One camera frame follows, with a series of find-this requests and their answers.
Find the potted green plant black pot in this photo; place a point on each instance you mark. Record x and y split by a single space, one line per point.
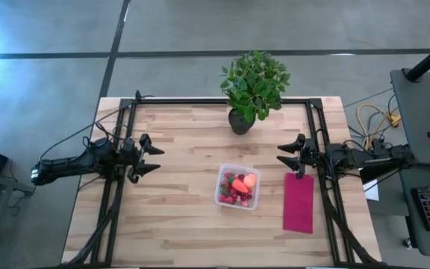
254 86

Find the red cloth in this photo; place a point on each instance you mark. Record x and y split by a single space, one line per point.
299 205

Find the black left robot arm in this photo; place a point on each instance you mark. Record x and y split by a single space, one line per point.
69 164

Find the black caster wheel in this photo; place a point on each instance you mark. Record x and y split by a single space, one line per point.
407 243

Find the red toy strawberry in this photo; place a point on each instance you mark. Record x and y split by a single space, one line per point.
228 175
222 198
230 200

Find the pink toy strawberry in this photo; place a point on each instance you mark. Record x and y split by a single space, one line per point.
244 203

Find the white paper sheet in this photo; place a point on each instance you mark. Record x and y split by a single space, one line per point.
372 192

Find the grey metal stand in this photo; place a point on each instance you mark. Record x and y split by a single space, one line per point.
13 187

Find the orange toy peach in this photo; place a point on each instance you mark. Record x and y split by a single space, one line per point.
249 180

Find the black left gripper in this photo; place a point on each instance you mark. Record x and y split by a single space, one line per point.
132 156

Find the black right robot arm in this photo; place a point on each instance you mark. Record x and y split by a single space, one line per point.
368 158

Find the orange toy carrot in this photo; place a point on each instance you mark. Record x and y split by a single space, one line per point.
240 186

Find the black pole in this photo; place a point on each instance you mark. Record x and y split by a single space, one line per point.
427 60

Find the clear plastic tupperware container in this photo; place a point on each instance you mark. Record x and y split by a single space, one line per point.
218 168

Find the black aluminium table frame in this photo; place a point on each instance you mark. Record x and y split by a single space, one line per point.
218 101

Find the grey side desk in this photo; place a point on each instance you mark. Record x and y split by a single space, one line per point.
416 112
409 224

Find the dark green toy vegetable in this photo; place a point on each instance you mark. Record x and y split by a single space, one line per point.
223 188

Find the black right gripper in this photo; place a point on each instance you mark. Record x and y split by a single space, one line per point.
313 154

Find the black diagonal desk bar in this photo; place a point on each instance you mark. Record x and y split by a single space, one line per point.
377 175

